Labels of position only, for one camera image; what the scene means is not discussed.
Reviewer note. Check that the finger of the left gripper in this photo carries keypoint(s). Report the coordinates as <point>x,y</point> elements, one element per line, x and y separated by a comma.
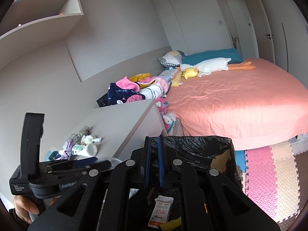
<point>65,165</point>
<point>99,165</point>

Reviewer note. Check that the grey corner guard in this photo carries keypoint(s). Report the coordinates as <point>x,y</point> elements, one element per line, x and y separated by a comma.
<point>84,131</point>

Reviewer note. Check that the foam puzzle floor mat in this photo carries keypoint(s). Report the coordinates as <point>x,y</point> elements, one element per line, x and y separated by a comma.
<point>275,178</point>

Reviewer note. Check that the silver snack wrapper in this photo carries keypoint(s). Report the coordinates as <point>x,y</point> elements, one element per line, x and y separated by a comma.
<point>76,139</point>

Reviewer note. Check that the black lined trash bin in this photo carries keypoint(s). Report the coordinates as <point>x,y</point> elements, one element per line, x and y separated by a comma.
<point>145,199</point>

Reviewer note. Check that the teal pillow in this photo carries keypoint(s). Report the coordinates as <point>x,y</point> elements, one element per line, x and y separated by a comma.
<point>196,58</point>

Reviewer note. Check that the wall shelf unit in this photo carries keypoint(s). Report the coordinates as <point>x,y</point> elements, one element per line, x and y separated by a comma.
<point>31,24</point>

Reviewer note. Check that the light blue shaped card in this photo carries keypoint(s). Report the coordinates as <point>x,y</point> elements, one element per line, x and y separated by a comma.
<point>53,155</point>

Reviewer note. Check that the yellow snack wrapper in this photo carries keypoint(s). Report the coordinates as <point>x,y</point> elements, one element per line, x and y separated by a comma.
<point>171,225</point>

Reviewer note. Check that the patterned grey yellow pillow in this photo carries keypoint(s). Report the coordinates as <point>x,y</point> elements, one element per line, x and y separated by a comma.
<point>172,59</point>

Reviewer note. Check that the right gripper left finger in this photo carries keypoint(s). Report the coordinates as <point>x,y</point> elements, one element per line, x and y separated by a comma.
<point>99,200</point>

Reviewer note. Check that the white foam knot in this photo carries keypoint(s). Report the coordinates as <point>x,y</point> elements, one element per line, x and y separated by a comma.
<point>88,139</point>

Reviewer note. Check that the white red paper carton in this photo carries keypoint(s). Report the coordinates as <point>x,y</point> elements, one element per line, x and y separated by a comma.
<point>161,211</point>

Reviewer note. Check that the person's left hand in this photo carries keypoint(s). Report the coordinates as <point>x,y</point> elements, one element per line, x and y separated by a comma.
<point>24,206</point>

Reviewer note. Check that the bed with pink sheet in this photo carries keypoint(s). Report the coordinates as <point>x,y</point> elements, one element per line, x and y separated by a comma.
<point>254,108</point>

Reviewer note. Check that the hello kitty plush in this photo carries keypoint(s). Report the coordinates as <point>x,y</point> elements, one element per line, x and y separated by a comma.
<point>168,118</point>

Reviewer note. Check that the white goose plush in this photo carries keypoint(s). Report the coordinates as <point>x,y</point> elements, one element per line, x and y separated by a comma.
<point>207,67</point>

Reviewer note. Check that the navy pink clothes pile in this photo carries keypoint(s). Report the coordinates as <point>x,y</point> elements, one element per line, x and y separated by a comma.
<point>137,88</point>

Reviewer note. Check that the purple plastic bag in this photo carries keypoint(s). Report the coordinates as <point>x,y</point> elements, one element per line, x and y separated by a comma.
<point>66,151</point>

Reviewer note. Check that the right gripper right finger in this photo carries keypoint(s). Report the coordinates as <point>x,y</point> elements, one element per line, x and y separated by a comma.
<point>204,170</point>

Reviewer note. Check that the yellow long plush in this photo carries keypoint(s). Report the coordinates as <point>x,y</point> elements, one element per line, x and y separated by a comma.
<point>176,81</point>

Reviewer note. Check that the black wall socket panel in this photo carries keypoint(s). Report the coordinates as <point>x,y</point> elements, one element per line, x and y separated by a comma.
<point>103,101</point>

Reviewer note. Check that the yellow duck plush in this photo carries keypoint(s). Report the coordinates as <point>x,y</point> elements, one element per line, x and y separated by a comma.
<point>190,73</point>

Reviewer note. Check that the white door with handle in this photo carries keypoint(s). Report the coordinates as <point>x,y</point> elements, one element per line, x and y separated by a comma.
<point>248,28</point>

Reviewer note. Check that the white green drink bottle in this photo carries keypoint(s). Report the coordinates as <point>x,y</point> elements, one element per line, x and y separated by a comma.
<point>89,150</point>

